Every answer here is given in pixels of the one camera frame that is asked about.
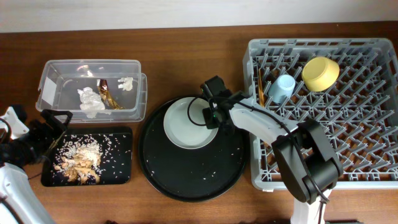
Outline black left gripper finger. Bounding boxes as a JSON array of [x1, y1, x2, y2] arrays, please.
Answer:
[[43, 131, 66, 157], [40, 109, 73, 131]]

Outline grey plate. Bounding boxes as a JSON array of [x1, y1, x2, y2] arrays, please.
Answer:
[[164, 96, 218, 149]]

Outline white napkin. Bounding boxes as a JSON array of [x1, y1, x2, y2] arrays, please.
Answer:
[[77, 87, 105, 119]]

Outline gold snack wrapper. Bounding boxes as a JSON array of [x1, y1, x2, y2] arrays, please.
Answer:
[[96, 79, 123, 110]]

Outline blue cup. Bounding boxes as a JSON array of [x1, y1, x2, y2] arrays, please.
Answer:
[[268, 74, 295, 104]]

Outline yellow bowl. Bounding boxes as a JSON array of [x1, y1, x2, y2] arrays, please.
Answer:
[[302, 57, 340, 91]]

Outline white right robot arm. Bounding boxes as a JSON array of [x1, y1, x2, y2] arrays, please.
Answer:
[[200, 76, 343, 223]]

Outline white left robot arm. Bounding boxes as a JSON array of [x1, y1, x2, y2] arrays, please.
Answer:
[[1, 106, 73, 223]]

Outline grey dishwasher rack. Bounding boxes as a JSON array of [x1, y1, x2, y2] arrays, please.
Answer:
[[243, 38, 397, 189]]

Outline black rectangular tray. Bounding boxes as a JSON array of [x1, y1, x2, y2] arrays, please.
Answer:
[[40, 126, 134, 187]]

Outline food scraps in bowl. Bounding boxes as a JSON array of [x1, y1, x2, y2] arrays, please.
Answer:
[[52, 134, 133, 185]]

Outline clear plastic bin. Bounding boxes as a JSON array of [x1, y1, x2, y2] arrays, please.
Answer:
[[35, 59, 148, 123]]

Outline round black tray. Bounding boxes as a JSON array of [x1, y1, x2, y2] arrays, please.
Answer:
[[137, 100, 249, 202]]

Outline small white paper scrap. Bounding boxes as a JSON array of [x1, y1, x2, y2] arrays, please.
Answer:
[[118, 77, 134, 91]]

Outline black right camera cable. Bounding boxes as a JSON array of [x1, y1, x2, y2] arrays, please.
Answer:
[[187, 95, 218, 128]]

